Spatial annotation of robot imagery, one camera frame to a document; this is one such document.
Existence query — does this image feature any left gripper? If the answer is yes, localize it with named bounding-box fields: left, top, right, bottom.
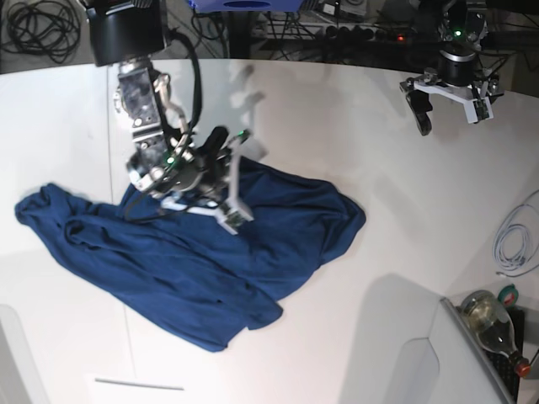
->
left=406, top=49, right=504, bottom=136

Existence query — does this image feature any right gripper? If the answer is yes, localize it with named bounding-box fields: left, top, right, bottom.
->
left=126, top=125, right=232, bottom=206

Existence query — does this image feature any blue t-shirt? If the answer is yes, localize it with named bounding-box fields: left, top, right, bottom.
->
left=14, top=158, right=366, bottom=352

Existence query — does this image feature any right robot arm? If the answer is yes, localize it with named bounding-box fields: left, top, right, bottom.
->
left=82, top=1, right=227, bottom=208

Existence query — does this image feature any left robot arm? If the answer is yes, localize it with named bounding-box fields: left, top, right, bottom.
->
left=400, top=1, right=504, bottom=136

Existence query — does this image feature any black power strip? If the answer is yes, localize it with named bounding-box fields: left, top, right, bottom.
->
left=323, top=25, right=418, bottom=45

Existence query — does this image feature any blue box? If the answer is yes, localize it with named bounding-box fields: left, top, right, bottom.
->
left=188, top=0, right=303, bottom=13

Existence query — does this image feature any green tape roll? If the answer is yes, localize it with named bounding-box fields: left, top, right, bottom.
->
left=498, top=284, right=519, bottom=308

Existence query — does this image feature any clear plastic bottle red cap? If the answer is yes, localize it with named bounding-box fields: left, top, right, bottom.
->
left=460, top=290, right=531, bottom=378

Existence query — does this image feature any black tray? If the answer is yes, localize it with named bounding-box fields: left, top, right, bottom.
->
left=485, top=307, right=526, bottom=402

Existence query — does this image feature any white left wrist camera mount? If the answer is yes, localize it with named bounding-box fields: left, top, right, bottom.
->
left=399, top=67, right=494, bottom=124

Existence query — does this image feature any white coiled cable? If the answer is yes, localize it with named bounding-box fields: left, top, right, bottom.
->
left=493, top=200, right=539, bottom=279

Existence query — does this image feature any black coiled cable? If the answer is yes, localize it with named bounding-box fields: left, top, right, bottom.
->
left=0, top=0, right=82, bottom=65

